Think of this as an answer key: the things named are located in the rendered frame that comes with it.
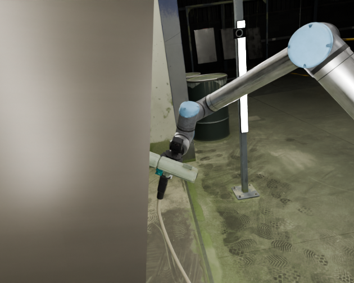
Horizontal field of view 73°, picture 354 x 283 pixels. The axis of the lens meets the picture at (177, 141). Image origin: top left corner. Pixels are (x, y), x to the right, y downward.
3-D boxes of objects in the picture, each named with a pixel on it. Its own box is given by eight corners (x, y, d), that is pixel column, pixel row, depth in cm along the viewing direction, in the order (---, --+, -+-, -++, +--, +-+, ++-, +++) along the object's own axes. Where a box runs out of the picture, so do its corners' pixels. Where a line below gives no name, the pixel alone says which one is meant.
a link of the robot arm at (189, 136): (179, 119, 122) (176, 135, 128) (172, 131, 112) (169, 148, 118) (197, 124, 121) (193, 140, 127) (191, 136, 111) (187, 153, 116)
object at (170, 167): (187, 202, 104) (200, 164, 90) (184, 211, 100) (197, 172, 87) (88, 165, 110) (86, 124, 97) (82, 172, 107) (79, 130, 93)
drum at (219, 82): (186, 135, 382) (179, 78, 350) (218, 126, 398) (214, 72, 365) (203, 146, 330) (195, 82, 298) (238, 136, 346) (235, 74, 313)
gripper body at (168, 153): (175, 175, 103) (182, 159, 113) (180, 160, 99) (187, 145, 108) (159, 169, 104) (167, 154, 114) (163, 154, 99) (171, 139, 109)
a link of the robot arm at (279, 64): (336, 13, 81) (198, 99, 130) (329, 13, 72) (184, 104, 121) (351, 44, 81) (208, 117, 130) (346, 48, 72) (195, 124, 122)
